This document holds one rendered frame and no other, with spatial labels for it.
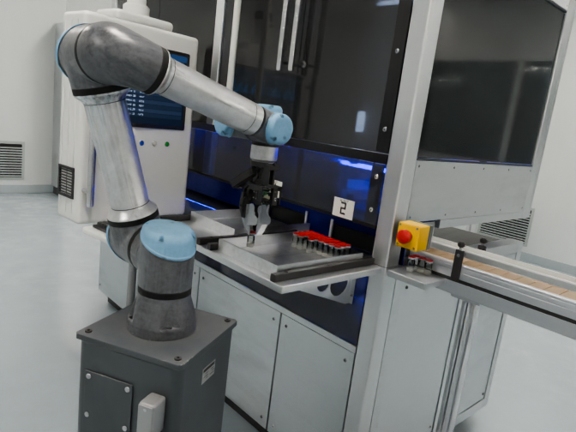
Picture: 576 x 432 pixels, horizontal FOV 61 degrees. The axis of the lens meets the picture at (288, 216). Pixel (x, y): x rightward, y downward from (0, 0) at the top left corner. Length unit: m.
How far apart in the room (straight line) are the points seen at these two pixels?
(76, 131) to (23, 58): 4.68
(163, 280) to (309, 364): 0.85
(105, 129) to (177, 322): 0.43
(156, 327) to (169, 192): 1.13
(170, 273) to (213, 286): 1.11
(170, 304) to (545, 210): 5.39
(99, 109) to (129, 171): 0.14
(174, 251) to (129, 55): 0.39
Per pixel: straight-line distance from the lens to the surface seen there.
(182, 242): 1.05
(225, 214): 1.85
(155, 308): 1.08
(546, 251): 6.17
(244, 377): 2.09
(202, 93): 1.05
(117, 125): 1.10
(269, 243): 1.55
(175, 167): 2.14
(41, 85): 6.62
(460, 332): 1.56
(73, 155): 1.95
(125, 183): 1.13
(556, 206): 6.10
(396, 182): 1.44
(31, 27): 6.62
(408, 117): 1.43
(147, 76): 0.98
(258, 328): 1.96
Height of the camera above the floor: 1.28
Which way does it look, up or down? 11 degrees down
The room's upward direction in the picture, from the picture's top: 7 degrees clockwise
